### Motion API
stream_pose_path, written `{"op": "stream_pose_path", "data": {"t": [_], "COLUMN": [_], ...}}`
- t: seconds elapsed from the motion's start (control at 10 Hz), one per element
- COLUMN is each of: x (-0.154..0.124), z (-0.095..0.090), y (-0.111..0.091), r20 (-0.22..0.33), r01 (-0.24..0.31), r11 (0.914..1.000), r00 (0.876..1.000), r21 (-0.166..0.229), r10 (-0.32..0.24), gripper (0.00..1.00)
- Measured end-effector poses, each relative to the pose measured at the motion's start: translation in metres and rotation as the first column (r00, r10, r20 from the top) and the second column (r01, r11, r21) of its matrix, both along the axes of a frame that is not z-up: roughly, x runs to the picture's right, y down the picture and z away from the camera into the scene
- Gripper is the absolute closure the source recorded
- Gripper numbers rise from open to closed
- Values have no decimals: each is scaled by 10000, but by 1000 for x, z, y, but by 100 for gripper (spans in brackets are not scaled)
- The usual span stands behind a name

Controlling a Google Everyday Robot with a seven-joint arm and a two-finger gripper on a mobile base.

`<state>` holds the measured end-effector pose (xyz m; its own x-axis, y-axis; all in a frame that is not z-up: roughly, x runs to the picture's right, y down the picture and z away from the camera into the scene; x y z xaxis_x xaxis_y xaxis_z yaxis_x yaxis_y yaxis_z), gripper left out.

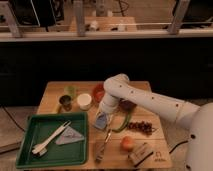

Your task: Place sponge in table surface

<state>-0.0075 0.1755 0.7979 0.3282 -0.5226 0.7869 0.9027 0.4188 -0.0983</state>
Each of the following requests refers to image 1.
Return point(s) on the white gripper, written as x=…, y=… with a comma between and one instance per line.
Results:
x=108, y=104

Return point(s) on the grey blue sponge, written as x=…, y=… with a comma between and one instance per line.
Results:
x=101, y=121

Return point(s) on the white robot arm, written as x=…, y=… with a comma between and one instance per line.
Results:
x=198, y=120

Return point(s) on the dark purple eggplant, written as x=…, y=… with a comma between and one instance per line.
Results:
x=127, y=105

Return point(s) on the red bowl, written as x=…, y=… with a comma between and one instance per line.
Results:
x=98, y=92

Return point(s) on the green bean pod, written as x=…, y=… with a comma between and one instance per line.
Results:
x=124, y=124

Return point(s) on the white cup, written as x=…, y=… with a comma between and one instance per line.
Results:
x=84, y=101

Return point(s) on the green plastic cup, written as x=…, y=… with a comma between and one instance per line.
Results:
x=71, y=91

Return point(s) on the purple grape bunch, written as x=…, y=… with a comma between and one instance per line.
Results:
x=144, y=127

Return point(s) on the orange fruit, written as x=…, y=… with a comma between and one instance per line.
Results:
x=127, y=143

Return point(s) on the grey triangular cloth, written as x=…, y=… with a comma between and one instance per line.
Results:
x=69, y=135

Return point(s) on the wooden block box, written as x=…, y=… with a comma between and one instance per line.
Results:
x=140, y=154

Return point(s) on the green plastic tray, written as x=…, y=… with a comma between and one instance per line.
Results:
x=41, y=127

